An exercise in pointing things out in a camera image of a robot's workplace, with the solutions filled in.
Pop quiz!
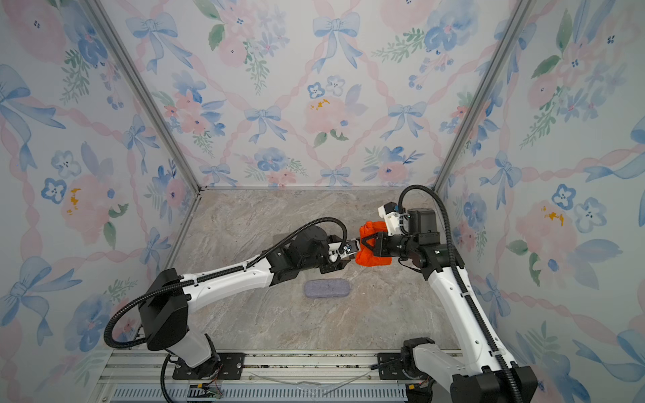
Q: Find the orange cleaning cloth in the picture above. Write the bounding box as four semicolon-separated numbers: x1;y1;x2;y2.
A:
355;221;392;267

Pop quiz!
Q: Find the purple fabric eyeglass case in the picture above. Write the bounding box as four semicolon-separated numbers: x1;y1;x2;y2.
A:
304;279;352;299

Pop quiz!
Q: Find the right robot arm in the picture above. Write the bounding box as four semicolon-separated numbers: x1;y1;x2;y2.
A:
356;203;539;402

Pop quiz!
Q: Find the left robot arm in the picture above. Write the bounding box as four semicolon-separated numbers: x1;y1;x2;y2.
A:
139;225;359;369

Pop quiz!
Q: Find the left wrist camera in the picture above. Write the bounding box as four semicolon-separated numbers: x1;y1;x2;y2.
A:
328;239;359;263

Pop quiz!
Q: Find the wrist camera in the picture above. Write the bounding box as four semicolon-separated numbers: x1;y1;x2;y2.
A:
328;239;359;263
378;201;409;236

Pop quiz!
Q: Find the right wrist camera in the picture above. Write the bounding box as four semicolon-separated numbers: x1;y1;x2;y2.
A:
378;201;409;236

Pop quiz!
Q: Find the left black corrugated cable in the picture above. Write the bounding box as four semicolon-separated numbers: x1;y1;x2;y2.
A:
103;217;349;349

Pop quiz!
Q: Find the black corrugated cable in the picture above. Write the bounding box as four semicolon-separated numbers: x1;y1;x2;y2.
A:
396;184;525;403
103;217;349;349

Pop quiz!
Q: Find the right corner aluminium post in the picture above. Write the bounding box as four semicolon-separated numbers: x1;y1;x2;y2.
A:
434;0;534;191

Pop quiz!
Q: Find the corner aluminium post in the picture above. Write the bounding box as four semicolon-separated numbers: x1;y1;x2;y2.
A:
434;0;534;191
80;0;202;194

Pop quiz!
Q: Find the right black corrugated cable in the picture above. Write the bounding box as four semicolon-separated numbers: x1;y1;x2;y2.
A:
396;184;525;403

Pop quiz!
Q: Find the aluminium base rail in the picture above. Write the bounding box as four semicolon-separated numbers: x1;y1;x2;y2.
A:
90;350;450;402

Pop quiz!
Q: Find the left corner aluminium post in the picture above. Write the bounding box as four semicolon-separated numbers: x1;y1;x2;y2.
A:
80;0;202;194

